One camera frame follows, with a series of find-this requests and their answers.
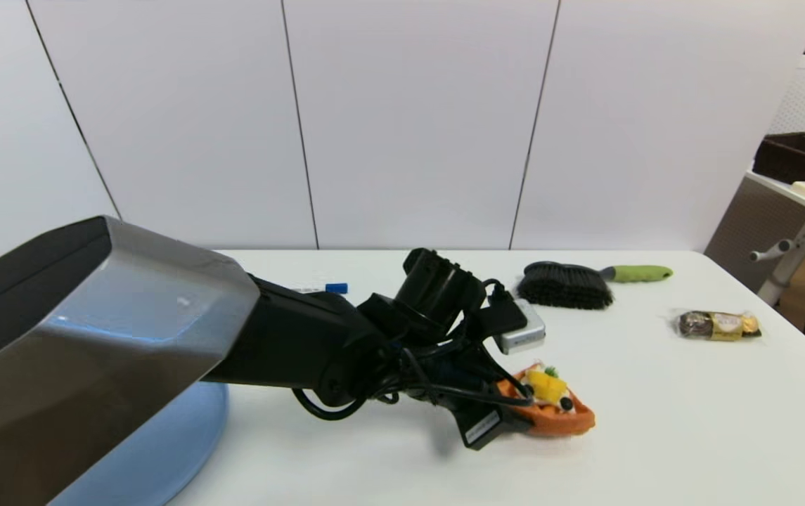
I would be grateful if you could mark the blue round plate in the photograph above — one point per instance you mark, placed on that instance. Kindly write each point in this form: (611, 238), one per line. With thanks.
(163, 450)

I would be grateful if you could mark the dark woven basket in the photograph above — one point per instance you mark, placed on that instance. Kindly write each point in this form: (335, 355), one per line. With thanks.
(796, 159)

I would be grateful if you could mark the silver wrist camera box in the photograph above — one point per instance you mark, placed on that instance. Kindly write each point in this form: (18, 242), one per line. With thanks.
(525, 336)

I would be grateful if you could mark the wrapped gold chocolates pack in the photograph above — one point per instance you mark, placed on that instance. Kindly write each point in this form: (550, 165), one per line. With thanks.
(718, 326)

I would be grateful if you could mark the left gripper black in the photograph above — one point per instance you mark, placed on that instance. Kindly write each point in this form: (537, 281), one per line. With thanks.
(476, 414)

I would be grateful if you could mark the white marker blue cap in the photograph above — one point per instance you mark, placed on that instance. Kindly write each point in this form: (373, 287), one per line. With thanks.
(335, 288)

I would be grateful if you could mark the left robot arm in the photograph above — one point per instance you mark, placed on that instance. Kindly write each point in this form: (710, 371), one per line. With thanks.
(128, 337)

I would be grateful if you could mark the orange triangle fruit bread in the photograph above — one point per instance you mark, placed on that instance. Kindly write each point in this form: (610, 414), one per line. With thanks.
(564, 420)

